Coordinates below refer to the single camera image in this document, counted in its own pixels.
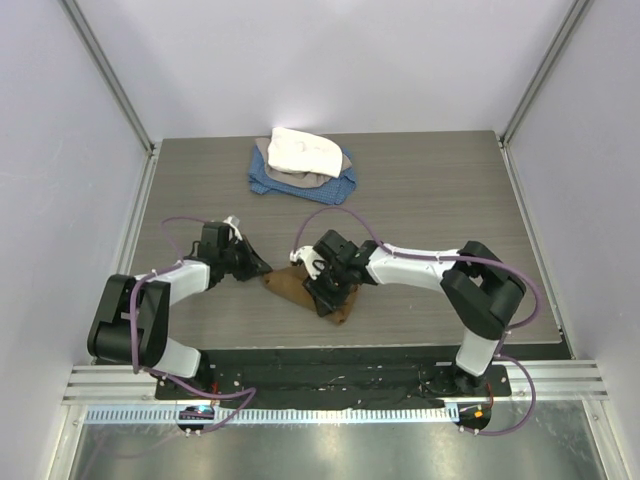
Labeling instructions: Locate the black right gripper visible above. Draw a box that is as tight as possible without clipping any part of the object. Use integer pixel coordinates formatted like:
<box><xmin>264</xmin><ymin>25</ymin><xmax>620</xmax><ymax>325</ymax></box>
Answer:
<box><xmin>303</xmin><ymin>263</ymin><xmax>352</xmax><ymax>317</ymax></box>

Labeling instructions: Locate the brown cloth napkin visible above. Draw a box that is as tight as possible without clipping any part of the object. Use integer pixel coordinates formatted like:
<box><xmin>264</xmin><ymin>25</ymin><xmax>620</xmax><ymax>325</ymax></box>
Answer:
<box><xmin>261</xmin><ymin>266</ymin><xmax>359</xmax><ymax>325</ymax></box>

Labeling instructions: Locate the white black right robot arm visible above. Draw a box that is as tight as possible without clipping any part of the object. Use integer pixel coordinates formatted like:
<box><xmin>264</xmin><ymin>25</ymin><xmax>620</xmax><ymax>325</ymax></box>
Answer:
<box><xmin>290</xmin><ymin>230</ymin><xmax>526</xmax><ymax>395</ymax></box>

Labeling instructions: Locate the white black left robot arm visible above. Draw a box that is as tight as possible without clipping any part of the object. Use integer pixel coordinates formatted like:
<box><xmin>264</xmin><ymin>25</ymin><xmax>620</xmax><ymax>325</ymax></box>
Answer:
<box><xmin>87</xmin><ymin>216</ymin><xmax>272</xmax><ymax>399</ymax></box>

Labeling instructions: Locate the blue checkered cloth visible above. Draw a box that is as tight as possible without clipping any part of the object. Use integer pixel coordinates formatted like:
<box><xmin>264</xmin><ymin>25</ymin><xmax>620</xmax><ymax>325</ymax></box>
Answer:
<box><xmin>248</xmin><ymin>146</ymin><xmax>358</xmax><ymax>206</ymax></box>

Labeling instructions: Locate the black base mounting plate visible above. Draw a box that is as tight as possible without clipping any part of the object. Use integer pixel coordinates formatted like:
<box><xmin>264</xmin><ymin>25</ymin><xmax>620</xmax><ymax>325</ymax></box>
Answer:
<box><xmin>156</xmin><ymin>346</ymin><xmax>512</xmax><ymax>410</ymax></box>

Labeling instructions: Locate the white folded cloth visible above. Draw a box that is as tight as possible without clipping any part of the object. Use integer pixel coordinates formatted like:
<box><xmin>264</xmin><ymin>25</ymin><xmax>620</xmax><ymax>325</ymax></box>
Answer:
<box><xmin>267</xmin><ymin>127</ymin><xmax>343</xmax><ymax>178</ymax></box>

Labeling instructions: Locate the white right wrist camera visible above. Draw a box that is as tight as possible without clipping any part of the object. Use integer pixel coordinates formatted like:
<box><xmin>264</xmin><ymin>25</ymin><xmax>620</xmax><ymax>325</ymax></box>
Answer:
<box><xmin>289</xmin><ymin>246</ymin><xmax>326</xmax><ymax>280</ymax></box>

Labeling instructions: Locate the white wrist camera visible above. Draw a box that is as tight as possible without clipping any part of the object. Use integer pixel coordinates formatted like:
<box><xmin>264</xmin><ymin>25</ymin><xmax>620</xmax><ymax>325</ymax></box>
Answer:
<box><xmin>223</xmin><ymin>215</ymin><xmax>244</xmax><ymax>242</ymax></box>
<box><xmin>289</xmin><ymin>246</ymin><xmax>326</xmax><ymax>280</ymax></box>

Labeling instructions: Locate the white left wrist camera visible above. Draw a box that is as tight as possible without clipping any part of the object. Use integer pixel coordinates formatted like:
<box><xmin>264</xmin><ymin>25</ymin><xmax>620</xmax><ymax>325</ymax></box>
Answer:
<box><xmin>223</xmin><ymin>215</ymin><xmax>244</xmax><ymax>242</ymax></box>

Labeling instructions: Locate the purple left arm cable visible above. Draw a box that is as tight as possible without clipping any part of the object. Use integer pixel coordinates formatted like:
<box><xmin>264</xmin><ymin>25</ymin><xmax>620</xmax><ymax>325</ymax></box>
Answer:
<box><xmin>130</xmin><ymin>215</ymin><xmax>257</xmax><ymax>432</ymax></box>

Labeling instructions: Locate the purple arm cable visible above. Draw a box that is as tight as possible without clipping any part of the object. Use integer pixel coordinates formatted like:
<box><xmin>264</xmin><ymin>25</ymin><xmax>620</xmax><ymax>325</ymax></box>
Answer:
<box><xmin>130</xmin><ymin>215</ymin><xmax>257</xmax><ymax>432</ymax></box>
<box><xmin>294</xmin><ymin>206</ymin><xmax>545</xmax><ymax>437</ymax></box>

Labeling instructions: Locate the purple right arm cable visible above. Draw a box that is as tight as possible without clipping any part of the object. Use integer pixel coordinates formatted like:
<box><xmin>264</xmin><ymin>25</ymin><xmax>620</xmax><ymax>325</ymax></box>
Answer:
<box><xmin>294</xmin><ymin>206</ymin><xmax>545</xmax><ymax>437</ymax></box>

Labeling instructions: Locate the white slotted cable duct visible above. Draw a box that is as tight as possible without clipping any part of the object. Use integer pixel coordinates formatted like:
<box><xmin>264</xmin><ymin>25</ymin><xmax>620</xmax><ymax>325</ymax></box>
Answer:
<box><xmin>84</xmin><ymin>403</ymin><xmax>459</xmax><ymax>425</ymax></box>

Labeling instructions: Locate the aluminium frame rail left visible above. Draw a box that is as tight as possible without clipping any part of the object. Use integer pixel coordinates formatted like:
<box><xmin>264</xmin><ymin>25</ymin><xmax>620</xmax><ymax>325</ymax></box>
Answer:
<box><xmin>59</xmin><ymin>0</ymin><xmax>155</xmax><ymax>156</ymax></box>

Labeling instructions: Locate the aluminium frame rail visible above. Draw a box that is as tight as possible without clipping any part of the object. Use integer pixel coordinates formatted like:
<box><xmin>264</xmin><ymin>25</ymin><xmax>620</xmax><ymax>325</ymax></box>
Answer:
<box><xmin>499</xmin><ymin>0</ymin><xmax>593</xmax><ymax>148</ymax></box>
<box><xmin>59</xmin><ymin>0</ymin><xmax>155</xmax><ymax>156</ymax></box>

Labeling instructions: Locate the aluminium frame rail right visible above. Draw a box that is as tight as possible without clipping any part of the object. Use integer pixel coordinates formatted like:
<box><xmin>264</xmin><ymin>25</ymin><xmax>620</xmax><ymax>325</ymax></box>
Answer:
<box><xmin>499</xmin><ymin>0</ymin><xmax>593</xmax><ymax>148</ymax></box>

